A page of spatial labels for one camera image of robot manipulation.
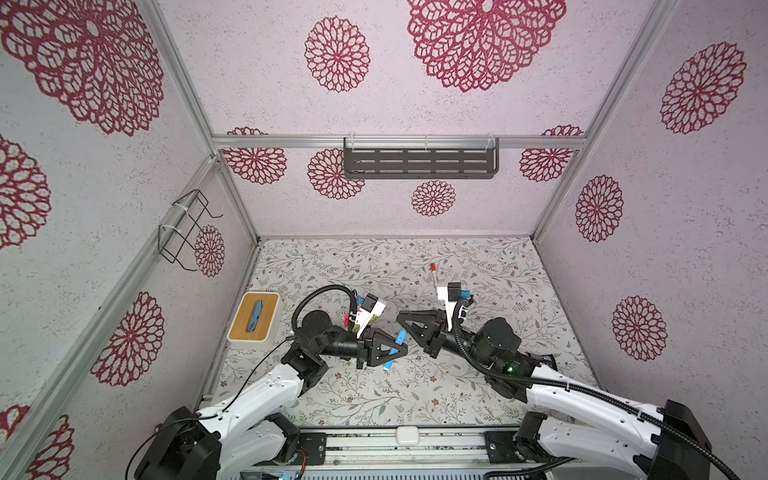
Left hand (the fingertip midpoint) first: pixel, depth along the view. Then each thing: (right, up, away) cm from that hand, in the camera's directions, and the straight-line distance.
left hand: (403, 350), depth 64 cm
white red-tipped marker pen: (+15, +17, +48) cm, 53 cm away
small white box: (+2, -25, +12) cm, 28 cm away
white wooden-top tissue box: (-43, +1, +27) cm, 51 cm away
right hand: (-1, +7, -2) cm, 7 cm away
